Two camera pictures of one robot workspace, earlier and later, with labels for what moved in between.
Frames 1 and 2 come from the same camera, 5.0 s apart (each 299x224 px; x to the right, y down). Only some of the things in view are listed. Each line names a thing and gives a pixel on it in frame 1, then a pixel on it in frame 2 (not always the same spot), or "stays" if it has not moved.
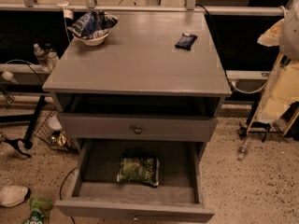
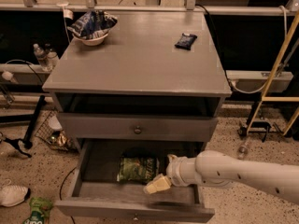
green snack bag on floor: (40, 210) stays
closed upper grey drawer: (134, 127) stays
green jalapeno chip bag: (140, 169) stays
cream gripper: (291, 35) to (173, 171)
